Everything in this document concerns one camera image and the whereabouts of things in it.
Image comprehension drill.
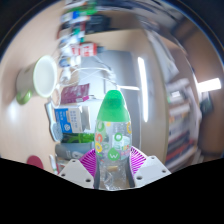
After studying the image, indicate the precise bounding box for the green striped packet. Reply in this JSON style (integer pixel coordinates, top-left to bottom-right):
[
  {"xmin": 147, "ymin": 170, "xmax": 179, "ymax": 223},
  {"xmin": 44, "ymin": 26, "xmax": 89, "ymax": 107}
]
[{"xmin": 61, "ymin": 133, "xmax": 96, "ymax": 144}]

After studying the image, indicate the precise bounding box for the grey shaker bottle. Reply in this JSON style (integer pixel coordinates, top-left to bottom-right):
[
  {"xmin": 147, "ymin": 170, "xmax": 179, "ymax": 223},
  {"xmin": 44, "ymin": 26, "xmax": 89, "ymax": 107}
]
[{"xmin": 54, "ymin": 142, "xmax": 96, "ymax": 164}]

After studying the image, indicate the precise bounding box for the white hairbrush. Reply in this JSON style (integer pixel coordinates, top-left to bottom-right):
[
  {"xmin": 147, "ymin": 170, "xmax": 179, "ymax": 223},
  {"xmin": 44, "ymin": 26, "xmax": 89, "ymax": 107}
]
[{"xmin": 44, "ymin": 101, "xmax": 64, "ymax": 143}]

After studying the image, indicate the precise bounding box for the white mug with green handle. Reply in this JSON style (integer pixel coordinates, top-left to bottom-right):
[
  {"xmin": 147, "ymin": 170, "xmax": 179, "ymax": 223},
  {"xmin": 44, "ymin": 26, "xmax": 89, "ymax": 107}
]
[{"xmin": 15, "ymin": 54, "xmax": 58, "ymax": 105}]

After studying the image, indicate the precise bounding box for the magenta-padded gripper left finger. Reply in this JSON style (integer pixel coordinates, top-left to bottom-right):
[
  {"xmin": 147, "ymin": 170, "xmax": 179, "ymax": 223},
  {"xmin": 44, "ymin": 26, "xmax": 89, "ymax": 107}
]
[{"xmin": 57, "ymin": 148, "xmax": 101, "ymax": 190}]

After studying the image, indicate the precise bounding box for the white cable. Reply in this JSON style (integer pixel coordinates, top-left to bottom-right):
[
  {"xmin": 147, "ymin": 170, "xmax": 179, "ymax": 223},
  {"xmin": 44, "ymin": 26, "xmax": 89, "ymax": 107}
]
[{"xmin": 71, "ymin": 65, "xmax": 118, "ymax": 85}]

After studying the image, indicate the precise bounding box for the blue and white carton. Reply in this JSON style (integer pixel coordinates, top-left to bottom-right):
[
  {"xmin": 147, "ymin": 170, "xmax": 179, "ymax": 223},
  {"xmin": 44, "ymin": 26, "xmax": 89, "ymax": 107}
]
[{"xmin": 53, "ymin": 105, "xmax": 91, "ymax": 134}]

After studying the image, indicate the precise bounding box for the flat round red coaster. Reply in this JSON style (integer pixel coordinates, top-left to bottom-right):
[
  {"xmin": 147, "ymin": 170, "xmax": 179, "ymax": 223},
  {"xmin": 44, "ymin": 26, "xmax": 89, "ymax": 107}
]
[{"xmin": 26, "ymin": 154, "xmax": 45, "ymax": 170}]

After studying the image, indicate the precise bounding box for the short shelf light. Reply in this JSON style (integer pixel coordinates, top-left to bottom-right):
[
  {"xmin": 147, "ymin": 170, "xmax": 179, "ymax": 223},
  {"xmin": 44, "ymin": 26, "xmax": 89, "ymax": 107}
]
[{"xmin": 196, "ymin": 77, "xmax": 222, "ymax": 94}]

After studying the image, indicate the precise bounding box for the long under-shelf light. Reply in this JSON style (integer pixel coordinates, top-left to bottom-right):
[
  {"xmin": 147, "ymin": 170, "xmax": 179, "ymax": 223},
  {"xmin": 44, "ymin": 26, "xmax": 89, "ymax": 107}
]
[{"xmin": 137, "ymin": 56, "xmax": 149, "ymax": 124}]

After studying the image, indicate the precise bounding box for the pink packet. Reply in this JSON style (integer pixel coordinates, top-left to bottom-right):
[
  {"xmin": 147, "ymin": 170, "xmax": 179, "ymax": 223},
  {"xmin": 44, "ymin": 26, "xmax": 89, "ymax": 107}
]
[{"xmin": 59, "ymin": 83, "xmax": 91, "ymax": 105}]

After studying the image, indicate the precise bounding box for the white jar with red label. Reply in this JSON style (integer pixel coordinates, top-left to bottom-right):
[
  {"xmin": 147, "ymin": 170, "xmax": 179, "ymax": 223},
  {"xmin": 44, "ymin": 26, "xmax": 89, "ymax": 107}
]
[{"xmin": 78, "ymin": 42, "xmax": 98, "ymax": 57}]

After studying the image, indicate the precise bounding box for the clear bottle with green cap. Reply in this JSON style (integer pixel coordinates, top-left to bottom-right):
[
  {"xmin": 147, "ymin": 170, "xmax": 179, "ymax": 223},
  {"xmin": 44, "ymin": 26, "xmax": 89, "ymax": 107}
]
[{"xmin": 94, "ymin": 89, "xmax": 133, "ymax": 192}]

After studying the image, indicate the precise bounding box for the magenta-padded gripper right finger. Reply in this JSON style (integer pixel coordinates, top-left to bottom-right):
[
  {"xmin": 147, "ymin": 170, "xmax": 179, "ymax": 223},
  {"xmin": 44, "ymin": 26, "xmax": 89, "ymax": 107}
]
[{"xmin": 126, "ymin": 145, "xmax": 172, "ymax": 188}]

